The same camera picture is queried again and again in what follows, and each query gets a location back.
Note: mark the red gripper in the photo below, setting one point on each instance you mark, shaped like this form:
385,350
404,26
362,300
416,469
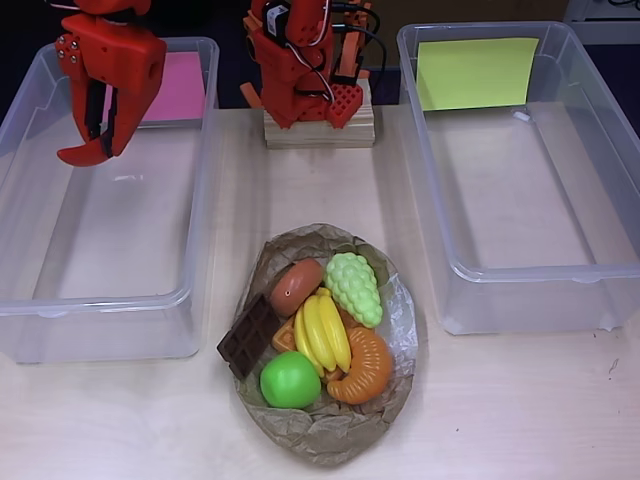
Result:
120,62

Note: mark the red toy chili pepper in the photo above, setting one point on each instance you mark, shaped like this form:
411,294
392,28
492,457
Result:
80,154

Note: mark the brown toy donut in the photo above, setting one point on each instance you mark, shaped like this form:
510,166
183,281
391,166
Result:
295,287

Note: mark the brown toy chocolate bar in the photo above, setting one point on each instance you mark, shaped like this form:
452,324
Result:
247,337

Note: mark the light green toy grapes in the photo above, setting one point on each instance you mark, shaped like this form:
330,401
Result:
352,287

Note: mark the green toy apple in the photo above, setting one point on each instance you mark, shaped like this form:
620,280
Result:
290,380

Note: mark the red robot arm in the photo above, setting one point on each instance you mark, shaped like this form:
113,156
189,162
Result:
295,75

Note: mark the pink paper sheet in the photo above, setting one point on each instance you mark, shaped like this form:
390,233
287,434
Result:
180,90

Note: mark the clear plastic bin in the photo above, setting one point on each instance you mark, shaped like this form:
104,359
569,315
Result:
525,225
115,240

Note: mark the yellow-green paper sheet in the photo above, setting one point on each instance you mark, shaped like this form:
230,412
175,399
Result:
475,75

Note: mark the orange clamp with round hole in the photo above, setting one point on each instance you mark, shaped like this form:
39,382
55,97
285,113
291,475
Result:
250,95

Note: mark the wooden base block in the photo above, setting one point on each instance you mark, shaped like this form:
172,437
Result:
320,137

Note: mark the orange toy waffle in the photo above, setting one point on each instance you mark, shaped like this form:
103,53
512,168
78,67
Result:
285,340

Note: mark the orange toy croissant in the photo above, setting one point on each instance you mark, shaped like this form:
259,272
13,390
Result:
367,372

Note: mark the crumpled brown paper bag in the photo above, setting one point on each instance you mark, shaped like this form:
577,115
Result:
320,435

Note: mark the small white tape piece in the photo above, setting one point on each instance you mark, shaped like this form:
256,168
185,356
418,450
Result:
523,116

